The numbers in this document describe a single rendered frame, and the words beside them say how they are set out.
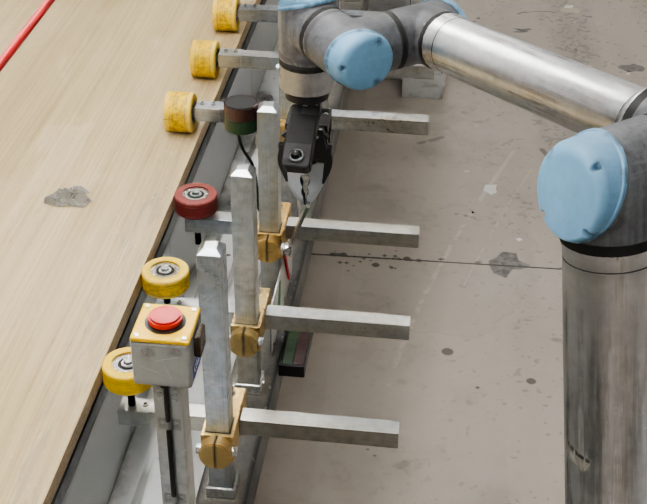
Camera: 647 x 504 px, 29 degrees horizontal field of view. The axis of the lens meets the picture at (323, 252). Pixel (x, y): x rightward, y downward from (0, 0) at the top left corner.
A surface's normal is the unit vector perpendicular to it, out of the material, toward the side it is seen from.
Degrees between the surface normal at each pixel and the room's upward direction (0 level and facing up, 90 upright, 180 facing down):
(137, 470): 0
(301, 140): 33
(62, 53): 0
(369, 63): 90
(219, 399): 90
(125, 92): 0
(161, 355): 90
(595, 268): 84
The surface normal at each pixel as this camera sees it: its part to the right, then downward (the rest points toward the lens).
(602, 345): -0.33, 0.41
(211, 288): -0.12, 0.55
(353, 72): 0.44, 0.51
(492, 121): 0.01, -0.83
